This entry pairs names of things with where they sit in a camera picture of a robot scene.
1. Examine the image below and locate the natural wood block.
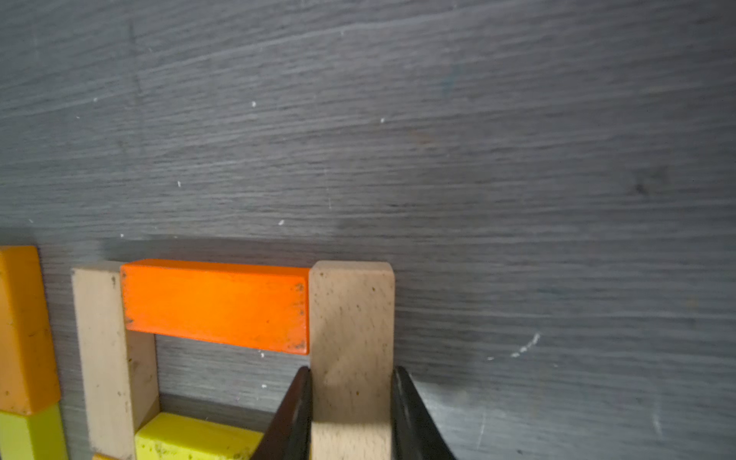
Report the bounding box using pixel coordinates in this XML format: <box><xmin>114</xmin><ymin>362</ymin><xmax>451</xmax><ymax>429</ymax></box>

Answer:
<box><xmin>309</xmin><ymin>261</ymin><xmax>396</xmax><ymax>459</ymax></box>
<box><xmin>72</xmin><ymin>261</ymin><xmax>160</xmax><ymax>459</ymax></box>

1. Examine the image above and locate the yellow block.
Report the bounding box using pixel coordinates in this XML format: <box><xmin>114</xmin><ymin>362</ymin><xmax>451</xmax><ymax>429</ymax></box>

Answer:
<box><xmin>134</xmin><ymin>412</ymin><xmax>264</xmax><ymax>460</ymax></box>
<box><xmin>1</xmin><ymin>404</ymin><xmax>68</xmax><ymax>460</ymax></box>

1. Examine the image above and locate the orange block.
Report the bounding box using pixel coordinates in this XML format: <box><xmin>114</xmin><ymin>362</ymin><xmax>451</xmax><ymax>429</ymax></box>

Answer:
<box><xmin>120</xmin><ymin>259</ymin><xmax>310</xmax><ymax>356</ymax></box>
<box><xmin>1</xmin><ymin>246</ymin><xmax>61</xmax><ymax>416</ymax></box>

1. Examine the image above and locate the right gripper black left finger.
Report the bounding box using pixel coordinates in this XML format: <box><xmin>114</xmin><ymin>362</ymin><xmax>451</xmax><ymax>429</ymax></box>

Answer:
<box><xmin>251</xmin><ymin>366</ymin><xmax>314</xmax><ymax>460</ymax></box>

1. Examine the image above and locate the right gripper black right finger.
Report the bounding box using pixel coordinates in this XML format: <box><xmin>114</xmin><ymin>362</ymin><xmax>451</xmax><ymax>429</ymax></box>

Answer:
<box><xmin>390</xmin><ymin>366</ymin><xmax>456</xmax><ymax>460</ymax></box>

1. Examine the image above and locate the orange-yellow block bottom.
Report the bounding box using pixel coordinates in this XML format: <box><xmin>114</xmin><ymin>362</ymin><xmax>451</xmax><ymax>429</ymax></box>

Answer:
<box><xmin>92</xmin><ymin>453</ymin><xmax>117</xmax><ymax>460</ymax></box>

